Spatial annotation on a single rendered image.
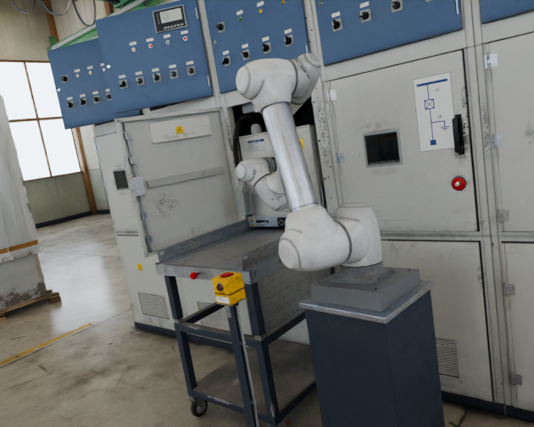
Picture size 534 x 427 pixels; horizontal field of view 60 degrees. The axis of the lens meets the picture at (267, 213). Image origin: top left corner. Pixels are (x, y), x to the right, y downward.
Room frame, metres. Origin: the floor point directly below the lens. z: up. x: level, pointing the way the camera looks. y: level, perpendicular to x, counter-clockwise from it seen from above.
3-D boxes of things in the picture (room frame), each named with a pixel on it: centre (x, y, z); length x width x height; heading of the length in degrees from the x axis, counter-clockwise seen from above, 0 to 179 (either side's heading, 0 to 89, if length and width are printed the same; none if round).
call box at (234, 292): (1.60, 0.18, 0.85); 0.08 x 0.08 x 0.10; 50
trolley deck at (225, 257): (2.25, 0.12, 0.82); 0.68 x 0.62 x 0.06; 140
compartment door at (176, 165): (2.59, 0.43, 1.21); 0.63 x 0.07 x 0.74; 122
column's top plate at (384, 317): (1.61, -0.31, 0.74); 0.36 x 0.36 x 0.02; 45
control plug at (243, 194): (2.59, 0.11, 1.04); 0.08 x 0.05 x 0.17; 139
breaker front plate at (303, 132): (2.51, -0.09, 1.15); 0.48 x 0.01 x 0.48; 49
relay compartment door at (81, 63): (3.28, 1.04, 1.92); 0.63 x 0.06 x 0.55; 73
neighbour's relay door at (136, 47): (2.79, 0.51, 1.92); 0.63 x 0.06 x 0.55; 79
